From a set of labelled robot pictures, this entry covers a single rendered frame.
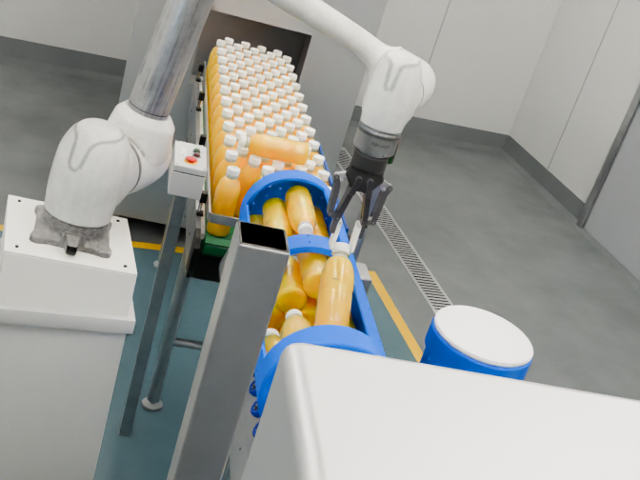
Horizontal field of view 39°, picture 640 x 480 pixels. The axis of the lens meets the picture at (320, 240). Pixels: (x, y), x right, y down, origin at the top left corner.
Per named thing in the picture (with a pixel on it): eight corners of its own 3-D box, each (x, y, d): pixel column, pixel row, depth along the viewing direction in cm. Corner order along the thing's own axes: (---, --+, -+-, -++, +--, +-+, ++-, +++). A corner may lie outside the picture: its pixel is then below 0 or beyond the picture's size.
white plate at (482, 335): (541, 334, 251) (539, 337, 251) (449, 293, 257) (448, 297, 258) (524, 378, 226) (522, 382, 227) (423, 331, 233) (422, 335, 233)
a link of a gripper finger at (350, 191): (364, 180, 189) (358, 177, 188) (339, 223, 193) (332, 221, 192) (361, 172, 192) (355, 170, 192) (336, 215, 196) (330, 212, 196)
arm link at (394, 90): (398, 140, 180) (414, 127, 191) (423, 67, 173) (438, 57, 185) (349, 121, 182) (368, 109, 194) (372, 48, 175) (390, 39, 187)
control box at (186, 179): (167, 193, 272) (174, 163, 267) (169, 168, 289) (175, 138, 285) (199, 200, 274) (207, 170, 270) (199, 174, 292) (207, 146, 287)
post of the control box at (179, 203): (118, 435, 321) (177, 185, 279) (119, 428, 325) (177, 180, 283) (130, 436, 322) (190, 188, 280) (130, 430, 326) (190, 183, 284)
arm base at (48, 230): (27, 250, 195) (32, 227, 193) (34, 208, 215) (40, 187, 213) (110, 268, 201) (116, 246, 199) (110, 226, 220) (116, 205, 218)
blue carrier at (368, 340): (242, 444, 187) (278, 330, 175) (229, 247, 264) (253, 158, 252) (370, 463, 193) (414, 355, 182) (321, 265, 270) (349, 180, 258)
